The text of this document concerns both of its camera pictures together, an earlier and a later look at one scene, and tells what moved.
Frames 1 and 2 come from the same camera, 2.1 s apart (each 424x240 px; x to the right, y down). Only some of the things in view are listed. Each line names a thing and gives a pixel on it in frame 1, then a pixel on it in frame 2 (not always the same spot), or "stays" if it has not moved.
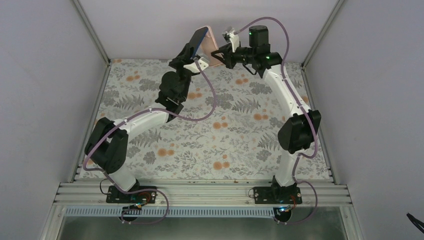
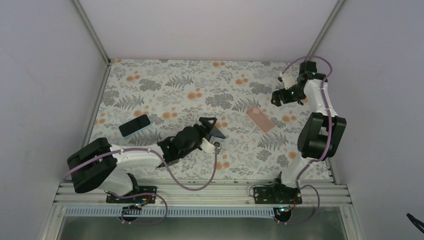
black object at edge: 417,222 stays
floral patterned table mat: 227,128 stays
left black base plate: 115,195 stays
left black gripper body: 184,91 to 204,132
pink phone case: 209,45 to 260,119
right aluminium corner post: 335,8 stays
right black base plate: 277,195 stays
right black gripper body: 252,52 to 298,94
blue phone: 196,40 to 215,132
